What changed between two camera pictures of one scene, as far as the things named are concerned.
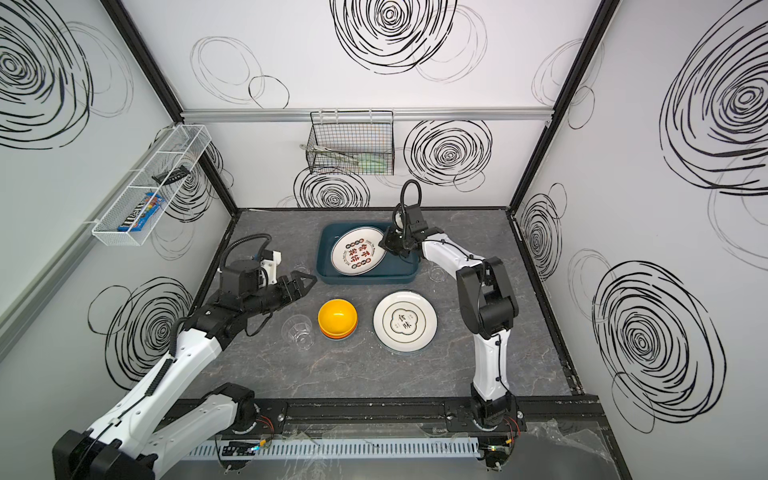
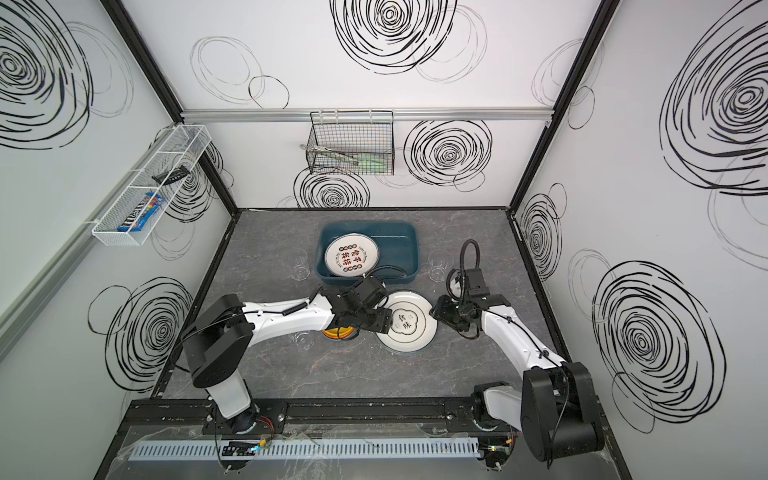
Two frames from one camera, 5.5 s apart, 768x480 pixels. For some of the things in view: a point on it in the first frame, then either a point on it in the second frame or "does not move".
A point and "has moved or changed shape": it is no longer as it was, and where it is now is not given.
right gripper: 396,238 -> 448,310
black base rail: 541,416 does not move
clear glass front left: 298,330 does not move
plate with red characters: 357,251 has moved or changed shape
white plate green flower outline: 405,321 does not move
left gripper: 282,291 -> 378,319
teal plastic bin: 395,268 does not move
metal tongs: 322,149 does not move
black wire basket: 351,142 does not move
